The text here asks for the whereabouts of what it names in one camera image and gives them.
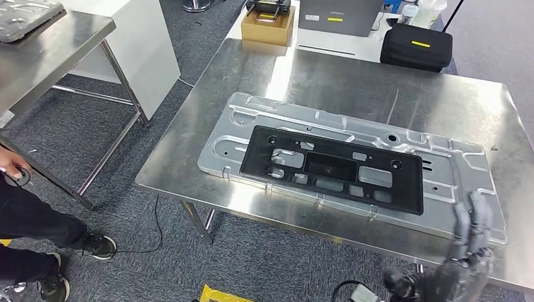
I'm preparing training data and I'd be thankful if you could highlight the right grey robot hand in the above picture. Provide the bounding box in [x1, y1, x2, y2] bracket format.
[382, 191, 496, 302]

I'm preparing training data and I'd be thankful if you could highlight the person's hand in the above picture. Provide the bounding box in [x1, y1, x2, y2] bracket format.
[0, 145, 33, 180]

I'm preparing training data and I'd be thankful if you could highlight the grey handheld controller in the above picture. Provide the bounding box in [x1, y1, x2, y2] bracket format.
[3, 165, 32, 187]

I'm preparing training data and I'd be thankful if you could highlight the black plastic plate part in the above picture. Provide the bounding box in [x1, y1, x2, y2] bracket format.
[239, 125, 425, 216]

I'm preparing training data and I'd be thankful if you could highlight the stainless steel workbench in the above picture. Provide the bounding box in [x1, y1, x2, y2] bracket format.
[135, 38, 534, 293]

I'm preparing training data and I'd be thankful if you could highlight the person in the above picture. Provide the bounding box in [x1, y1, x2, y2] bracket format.
[0, 143, 118, 302]

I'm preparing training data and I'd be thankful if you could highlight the stamped grey metal panel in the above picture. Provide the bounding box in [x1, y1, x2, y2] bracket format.
[0, 0, 65, 44]
[197, 91, 509, 247]

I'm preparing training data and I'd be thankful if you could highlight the stainless steel table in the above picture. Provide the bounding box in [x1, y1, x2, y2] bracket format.
[0, 10, 152, 211]

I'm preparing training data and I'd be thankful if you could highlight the white cabinet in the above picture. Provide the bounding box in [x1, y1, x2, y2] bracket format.
[58, 0, 182, 123]

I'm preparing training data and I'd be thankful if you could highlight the black zip case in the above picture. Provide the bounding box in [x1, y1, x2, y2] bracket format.
[379, 23, 454, 74]

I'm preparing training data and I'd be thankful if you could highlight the round chrome stool base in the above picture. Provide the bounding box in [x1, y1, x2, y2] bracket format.
[182, 0, 213, 13]

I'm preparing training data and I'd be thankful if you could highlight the thin black pole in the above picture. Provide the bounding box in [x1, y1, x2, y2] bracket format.
[441, 0, 465, 33]

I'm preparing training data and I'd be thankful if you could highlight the white plastic jug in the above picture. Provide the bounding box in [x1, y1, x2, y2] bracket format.
[412, 0, 448, 29]

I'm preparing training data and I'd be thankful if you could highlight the clear plastic bottle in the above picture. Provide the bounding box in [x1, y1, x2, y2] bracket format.
[398, 3, 419, 25]

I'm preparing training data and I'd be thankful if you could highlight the grey closed laptop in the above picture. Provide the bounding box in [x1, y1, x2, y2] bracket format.
[298, 0, 385, 38]

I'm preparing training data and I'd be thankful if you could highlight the brown cardboard box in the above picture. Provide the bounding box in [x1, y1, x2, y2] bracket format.
[241, 4, 296, 48]

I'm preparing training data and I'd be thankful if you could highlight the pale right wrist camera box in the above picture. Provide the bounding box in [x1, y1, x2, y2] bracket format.
[350, 285, 380, 302]

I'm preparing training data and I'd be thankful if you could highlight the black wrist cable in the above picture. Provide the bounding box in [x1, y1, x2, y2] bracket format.
[331, 280, 364, 302]

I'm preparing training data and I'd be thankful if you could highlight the black floor cable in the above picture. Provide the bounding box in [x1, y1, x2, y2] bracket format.
[115, 194, 164, 255]

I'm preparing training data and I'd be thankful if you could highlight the black device with handle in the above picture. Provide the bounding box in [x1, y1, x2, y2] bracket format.
[245, 0, 292, 23]

